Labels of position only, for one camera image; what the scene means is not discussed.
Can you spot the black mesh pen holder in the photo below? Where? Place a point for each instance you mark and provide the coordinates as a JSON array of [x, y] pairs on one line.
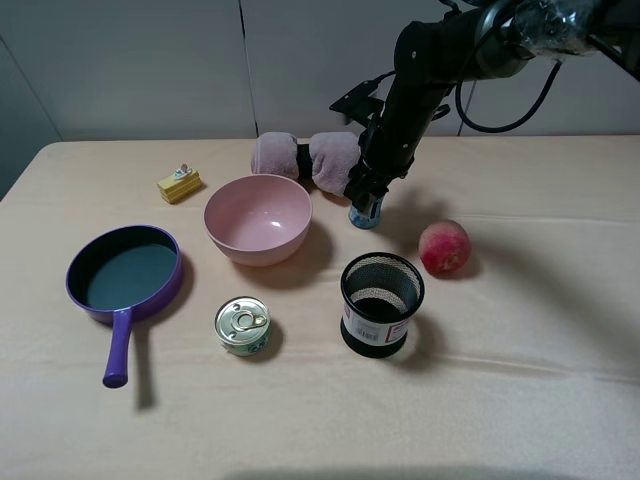
[[381, 293]]

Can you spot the rolled pink towel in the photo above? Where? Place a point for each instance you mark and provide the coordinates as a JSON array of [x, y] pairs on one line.
[[326, 159]]

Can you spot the red peach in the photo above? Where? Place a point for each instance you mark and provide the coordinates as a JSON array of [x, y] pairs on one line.
[[444, 247]]

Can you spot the purple frying pan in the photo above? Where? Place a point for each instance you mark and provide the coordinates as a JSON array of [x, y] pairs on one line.
[[123, 276]]

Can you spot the pink plastic bowl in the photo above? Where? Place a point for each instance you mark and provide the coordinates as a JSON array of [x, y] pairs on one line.
[[259, 220]]

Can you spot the silver pull-tab tin can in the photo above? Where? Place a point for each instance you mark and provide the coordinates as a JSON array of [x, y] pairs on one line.
[[243, 324]]

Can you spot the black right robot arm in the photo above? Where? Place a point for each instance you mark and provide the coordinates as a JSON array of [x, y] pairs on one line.
[[493, 40]]

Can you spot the yellow toy cake slice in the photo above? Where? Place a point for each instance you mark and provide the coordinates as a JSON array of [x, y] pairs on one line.
[[183, 182]]

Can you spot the blue-capped small bottle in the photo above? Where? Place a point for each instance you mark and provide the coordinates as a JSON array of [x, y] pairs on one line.
[[368, 218]]

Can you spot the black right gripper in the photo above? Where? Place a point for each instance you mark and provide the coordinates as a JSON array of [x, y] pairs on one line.
[[386, 153]]

